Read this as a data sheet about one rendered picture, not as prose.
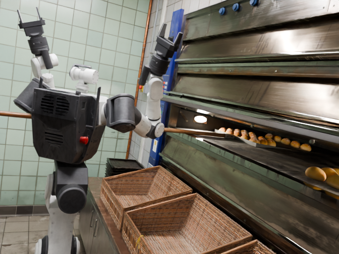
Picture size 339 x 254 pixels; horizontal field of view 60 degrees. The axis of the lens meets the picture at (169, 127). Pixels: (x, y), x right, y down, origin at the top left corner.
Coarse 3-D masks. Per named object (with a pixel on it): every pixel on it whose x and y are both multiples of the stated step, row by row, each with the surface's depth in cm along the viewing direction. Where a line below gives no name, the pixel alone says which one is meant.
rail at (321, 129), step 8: (168, 96) 219; (200, 104) 177; (208, 104) 169; (232, 112) 149; (240, 112) 143; (248, 112) 138; (272, 120) 124; (280, 120) 120; (288, 120) 117; (304, 128) 109; (312, 128) 106; (320, 128) 103
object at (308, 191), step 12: (204, 144) 195; (228, 156) 171; (240, 156) 165; (252, 168) 152; (264, 168) 145; (276, 180) 137; (288, 180) 131; (300, 180) 130; (300, 192) 125; (312, 192) 120; (324, 192) 117; (324, 204) 115; (336, 204) 110
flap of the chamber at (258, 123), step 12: (192, 108) 195; (204, 108) 172; (240, 120) 149; (252, 120) 134; (264, 120) 128; (276, 132) 143; (288, 132) 118; (300, 132) 110; (312, 132) 106; (324, 144) 117; (336, 144) 99
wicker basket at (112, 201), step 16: (112, 176) 229; (128, 176) 235; (144, 176) 241; (160, 176) 237; (112, 192) 201; (128, 192) 237; (144, 192) 243; (160, 192) 229; (176, 192) 211; (112, 208) 197; (128, 208) 180; (176, 208) 195; (144, 224) 187
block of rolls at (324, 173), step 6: (312, 168) 140; (318, 168) 138; (324, 168) 145; (330, 168) 144; (336, 168) 148; (306, 174) 141; (312, 174) 138; (318, 174) 136; (324, 174) 136; (330, 174) 141; (336, 174) 140; (330, 180) 129; (336, 180) 127; (336, 186) 126
